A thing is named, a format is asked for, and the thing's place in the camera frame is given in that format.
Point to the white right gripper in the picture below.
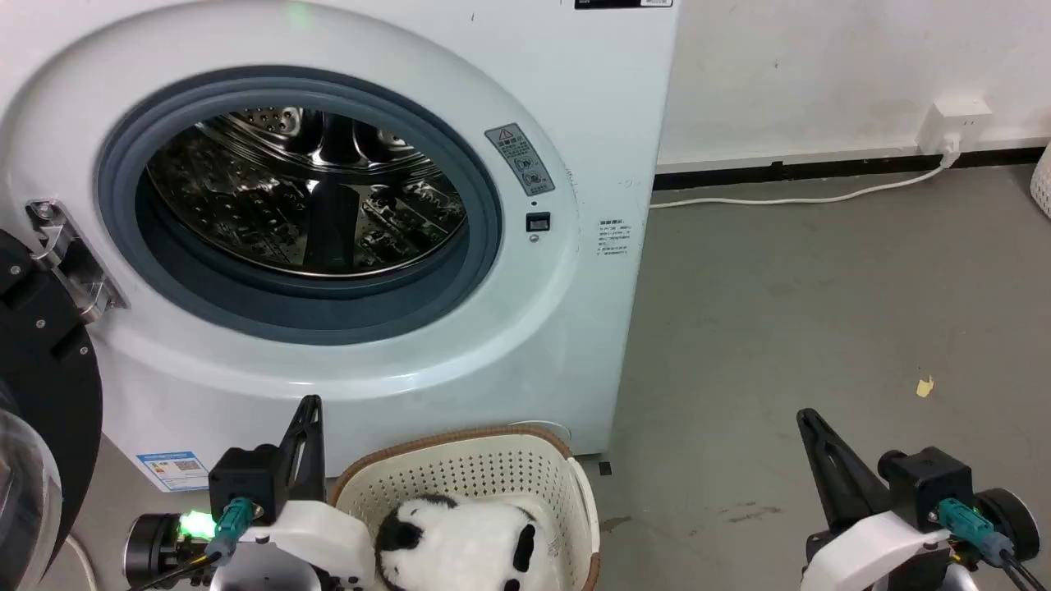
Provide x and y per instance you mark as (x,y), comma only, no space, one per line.
(870,554)

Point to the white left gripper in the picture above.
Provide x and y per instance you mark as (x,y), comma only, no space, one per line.
(328,533)

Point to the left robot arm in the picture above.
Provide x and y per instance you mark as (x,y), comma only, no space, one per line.
(156,550)

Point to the steel washing machine drum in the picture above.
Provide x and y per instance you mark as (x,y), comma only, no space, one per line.
(271,205)

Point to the white front-load washing machine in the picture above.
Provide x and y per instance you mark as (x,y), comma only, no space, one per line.
(542,345)

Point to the black round washing machine door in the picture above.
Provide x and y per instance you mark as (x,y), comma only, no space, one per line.
(45,386)

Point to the yellow paper scrap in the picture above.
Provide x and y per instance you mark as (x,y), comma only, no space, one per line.
(925,386)

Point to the blue energy label sticker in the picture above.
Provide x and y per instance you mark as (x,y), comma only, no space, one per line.
(174,469)

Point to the black and white panda plush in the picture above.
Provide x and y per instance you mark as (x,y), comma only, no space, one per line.
(468,550)

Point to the cream perforated laundry basket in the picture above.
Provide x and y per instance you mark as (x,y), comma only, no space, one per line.
(493,472)

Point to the grey rubber door gasket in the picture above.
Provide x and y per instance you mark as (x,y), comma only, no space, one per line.
(484,230)

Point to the metal door hinge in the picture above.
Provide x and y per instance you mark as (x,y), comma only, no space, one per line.
(72,261)

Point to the black baseboard strip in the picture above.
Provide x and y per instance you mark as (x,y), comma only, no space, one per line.
(821,167)

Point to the black door latch socket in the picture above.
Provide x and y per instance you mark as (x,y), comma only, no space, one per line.
(538,222)

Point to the white woven basket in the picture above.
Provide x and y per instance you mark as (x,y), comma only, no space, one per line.
(1043,180)

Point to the grey warning sticker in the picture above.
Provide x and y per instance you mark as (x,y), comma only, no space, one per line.
(519,158)

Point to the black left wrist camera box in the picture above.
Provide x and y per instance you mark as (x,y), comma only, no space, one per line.
(245,476)

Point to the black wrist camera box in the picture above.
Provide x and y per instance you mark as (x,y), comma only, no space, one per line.
(932,484)
(245,476)

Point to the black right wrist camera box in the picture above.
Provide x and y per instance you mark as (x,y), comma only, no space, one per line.
(932,484)

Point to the white wall power socket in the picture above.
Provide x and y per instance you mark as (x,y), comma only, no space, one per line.
(952,123)

